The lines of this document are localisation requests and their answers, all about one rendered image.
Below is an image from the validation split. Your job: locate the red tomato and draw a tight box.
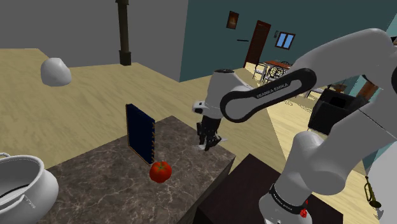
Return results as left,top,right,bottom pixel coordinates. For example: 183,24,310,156
149,160,173,184

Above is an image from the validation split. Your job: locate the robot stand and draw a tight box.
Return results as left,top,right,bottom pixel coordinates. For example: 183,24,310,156
193,153,344,224

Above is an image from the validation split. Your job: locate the dark blue spiral notebook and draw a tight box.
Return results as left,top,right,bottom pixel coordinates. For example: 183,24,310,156
125,103,156,166

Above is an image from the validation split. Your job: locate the dining table with chairs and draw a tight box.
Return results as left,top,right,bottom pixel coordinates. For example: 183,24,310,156
252,60,293,85

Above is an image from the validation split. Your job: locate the dark brown door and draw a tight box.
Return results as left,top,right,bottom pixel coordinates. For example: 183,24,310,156
242,20,272,69

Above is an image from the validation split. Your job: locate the blue window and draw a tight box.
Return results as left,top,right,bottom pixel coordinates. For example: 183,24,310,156
275,31,296,51

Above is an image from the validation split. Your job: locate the black armchair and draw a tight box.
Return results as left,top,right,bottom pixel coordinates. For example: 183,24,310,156
307,88,370,136

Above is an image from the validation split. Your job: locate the white rounded object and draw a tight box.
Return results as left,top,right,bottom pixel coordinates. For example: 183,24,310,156
40,57,73,87

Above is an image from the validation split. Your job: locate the brass trumpet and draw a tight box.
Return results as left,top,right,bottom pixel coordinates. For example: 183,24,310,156
364,176,382,209

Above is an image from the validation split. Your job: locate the white cooking pot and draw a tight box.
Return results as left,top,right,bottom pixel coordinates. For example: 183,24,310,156
0,152,60,224

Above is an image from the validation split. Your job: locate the brown wall picture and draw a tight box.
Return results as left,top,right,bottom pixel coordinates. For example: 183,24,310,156
225,10,240,31

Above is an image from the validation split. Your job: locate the dark wooden post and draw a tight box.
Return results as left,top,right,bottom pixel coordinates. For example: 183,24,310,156
115,0,132,67

